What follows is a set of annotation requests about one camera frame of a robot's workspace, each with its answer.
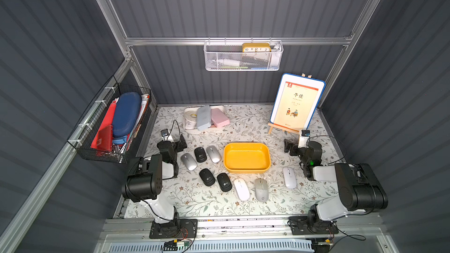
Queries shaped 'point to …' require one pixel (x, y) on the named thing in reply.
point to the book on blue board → (297, 101)
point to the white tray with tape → (190, 117)
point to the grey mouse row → (261, 187)
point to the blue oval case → (126, 112)
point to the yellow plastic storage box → (244, 157)
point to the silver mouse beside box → (214, 154)
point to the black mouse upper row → (200, 154)
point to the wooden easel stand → (272, 126)
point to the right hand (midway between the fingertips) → (298, 139)
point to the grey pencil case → (203, 117)
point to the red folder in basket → (102, 141)
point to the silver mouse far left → (189, 161)
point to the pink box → (218, 119)
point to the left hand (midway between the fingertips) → (174, 136)
